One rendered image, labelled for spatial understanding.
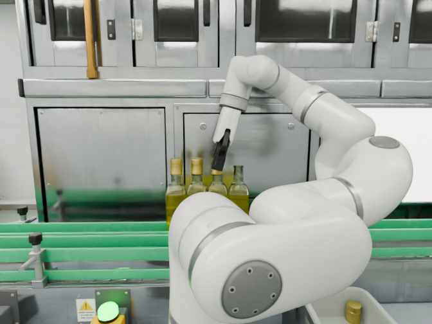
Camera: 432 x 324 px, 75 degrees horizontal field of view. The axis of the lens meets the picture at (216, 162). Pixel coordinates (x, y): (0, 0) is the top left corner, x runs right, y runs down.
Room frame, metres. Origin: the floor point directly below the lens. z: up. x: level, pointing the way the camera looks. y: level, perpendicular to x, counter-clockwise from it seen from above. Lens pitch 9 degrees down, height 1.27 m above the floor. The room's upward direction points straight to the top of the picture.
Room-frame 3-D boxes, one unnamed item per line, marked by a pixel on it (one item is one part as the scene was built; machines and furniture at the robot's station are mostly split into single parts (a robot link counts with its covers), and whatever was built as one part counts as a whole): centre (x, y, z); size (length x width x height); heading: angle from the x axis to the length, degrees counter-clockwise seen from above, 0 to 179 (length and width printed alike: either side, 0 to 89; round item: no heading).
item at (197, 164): (0.78, 0.05, 1.14); 0.04 x 0.04 x 0.04
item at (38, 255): (0.60, 0.42, 0.94); 0.07 x 0.04 x 0.13; 2
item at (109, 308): (0.58, 0.25, 0.84); 0.05 x 0.05 x 0.03
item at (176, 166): (0.77, 0.11, 1.14); 0.04 x 0.04 x 0.04
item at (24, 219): (0.84, 0.58, 0.94); 0.07 x 0.04 x 0.13; 2
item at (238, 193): (0.78, -0.06, 0.99); 0.06 x 0.06 x 0.21; 1
